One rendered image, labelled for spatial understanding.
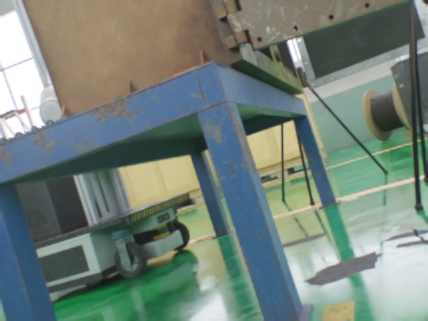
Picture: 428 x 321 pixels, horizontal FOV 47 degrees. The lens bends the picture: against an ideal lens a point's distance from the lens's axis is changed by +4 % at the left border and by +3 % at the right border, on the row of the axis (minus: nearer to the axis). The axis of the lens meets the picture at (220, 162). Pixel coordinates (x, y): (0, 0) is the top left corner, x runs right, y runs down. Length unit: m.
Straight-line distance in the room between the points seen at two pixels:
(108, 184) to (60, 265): 0.55
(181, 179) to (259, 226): 6.06
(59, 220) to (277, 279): 1.80
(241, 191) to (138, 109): 0.32
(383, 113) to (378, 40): 5.57
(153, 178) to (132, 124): 6.16
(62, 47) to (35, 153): 0.40
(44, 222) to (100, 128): 1.62
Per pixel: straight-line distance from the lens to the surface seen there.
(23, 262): 1.45
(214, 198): 2.96
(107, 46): 1.53
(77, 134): 1.28
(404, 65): 6.49
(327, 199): 2.84
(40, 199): 2.81
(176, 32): 1.44
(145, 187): 7.44
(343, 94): 11.01
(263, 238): 1.13
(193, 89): 1.15
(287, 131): 6.68
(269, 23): 1.33
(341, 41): 2.79
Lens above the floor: 0.39
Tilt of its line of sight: 1 degrees up
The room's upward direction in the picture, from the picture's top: 18 degrees counter-clockwise
